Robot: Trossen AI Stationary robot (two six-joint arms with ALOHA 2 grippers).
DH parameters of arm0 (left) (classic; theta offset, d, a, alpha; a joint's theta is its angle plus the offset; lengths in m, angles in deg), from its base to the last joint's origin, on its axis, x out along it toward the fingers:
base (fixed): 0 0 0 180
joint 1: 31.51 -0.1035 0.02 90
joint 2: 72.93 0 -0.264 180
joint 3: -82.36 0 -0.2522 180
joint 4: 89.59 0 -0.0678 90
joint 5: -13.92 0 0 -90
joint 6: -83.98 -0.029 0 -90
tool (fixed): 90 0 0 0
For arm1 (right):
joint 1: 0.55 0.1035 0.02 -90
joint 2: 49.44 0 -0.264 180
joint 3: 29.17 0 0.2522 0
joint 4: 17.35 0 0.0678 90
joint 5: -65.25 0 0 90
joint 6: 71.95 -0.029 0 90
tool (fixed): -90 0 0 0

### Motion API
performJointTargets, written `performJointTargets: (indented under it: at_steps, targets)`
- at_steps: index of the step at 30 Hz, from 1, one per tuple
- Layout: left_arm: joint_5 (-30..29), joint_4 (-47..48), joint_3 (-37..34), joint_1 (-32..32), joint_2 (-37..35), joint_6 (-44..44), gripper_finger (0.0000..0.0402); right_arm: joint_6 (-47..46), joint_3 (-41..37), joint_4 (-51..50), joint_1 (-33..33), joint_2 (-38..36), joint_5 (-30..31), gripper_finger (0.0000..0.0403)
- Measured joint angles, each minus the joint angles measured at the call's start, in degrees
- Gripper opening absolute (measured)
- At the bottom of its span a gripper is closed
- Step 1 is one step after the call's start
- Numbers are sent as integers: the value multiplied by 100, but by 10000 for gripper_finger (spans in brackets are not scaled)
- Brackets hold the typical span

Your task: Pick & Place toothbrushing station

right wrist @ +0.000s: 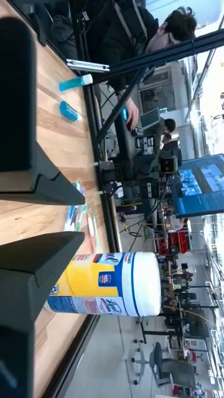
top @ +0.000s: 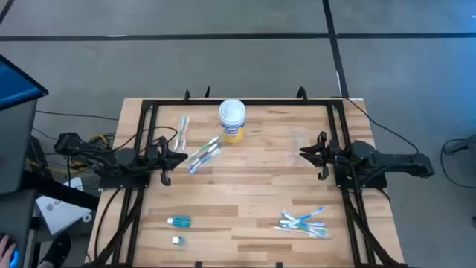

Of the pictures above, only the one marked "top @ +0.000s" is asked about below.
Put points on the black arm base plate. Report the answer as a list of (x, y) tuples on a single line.
[(122, 183), (375, 183)]

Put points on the grey stand foot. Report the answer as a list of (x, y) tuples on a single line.
[(463, 146)]

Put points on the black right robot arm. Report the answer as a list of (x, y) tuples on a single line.
[(390, 160)]

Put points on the blue screen monitor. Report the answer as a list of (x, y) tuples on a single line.
[(16, 85)]

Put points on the black mouse blue glow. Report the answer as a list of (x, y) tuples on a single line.
[(14, 259)]

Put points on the clear acrylic holder box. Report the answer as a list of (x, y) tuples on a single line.
[(303, 143)]

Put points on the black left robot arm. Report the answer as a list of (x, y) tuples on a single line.
[(111, 158)]

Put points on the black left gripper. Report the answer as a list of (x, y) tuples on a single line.
[(158, 158)]

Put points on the black metal table frame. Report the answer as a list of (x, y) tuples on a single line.
[(267, 101)]

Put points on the teal toothbrush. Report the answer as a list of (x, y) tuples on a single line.
[(320, 231)]

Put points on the blue mouthwash bottle white cap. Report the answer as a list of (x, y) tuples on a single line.
[(180, 222)]

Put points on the black desk beam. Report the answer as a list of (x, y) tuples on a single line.
[(59, 191)]

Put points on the green toothbrush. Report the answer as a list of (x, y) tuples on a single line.
[(204, 147), (299, 226)]

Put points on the yellow white Lysol wipes canister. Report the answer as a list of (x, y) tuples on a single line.
[(232, 126)]

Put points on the grey cabinet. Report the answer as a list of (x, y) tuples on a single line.
[(15, 149)]

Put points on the white paper booklet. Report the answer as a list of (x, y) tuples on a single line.
[(59, 216)]

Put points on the person's foot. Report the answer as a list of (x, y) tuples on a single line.
[(57, 251)]

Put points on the person's hand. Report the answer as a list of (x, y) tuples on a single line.
[(5, 249)]

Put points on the white tape roll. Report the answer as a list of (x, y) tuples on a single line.
[(83, 217)]

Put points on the small blue bottle white cap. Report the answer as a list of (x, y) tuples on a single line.
[(178, 240)]

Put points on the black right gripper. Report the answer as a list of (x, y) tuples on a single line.
[(329, 154)]

